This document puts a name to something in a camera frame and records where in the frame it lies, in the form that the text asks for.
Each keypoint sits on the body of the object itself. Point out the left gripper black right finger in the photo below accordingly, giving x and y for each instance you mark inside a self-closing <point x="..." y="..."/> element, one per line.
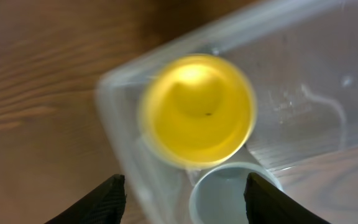
<point x="266" y="204"/>

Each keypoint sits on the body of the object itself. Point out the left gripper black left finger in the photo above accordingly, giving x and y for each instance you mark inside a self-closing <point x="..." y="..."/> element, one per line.
<point x="103" y="205"/>

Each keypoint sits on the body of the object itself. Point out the yellow cup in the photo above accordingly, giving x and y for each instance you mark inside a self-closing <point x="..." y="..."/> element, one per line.
<point x="197" y="112"/>

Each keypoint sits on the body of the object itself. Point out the clear plastic container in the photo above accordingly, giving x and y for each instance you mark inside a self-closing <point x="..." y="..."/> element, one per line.
<point x="301" y="58"/>

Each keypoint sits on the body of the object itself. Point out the pale grey cup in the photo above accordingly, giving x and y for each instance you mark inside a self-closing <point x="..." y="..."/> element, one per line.
<point x="218" y="195"/>

